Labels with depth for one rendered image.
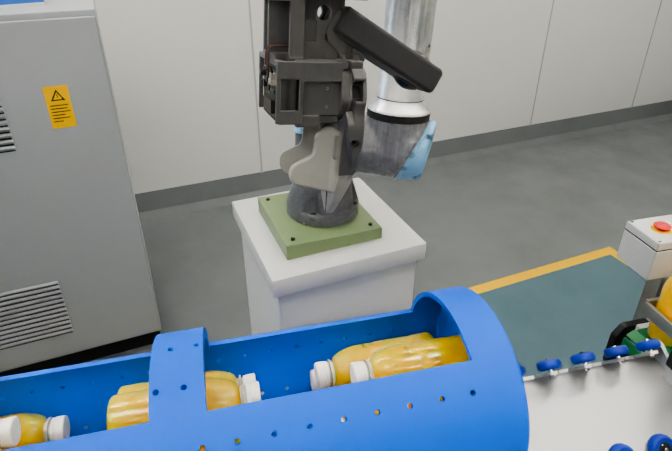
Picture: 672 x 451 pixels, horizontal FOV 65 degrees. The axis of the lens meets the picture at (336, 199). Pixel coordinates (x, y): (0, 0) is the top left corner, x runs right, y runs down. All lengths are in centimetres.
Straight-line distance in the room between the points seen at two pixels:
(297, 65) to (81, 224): 182
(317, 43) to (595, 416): 88
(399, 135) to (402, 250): 24
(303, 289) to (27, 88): 130
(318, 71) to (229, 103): 299
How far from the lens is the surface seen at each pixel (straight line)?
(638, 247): 138
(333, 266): 99
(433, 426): 73
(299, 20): 46
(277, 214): 109
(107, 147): 208
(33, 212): 219
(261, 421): 68
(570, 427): 110
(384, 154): 96
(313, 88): 46
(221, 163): 356
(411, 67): 50
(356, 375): 78
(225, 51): 335
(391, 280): 110
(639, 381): 124
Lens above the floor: 173
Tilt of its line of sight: 29 degrees down
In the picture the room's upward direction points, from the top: straight up
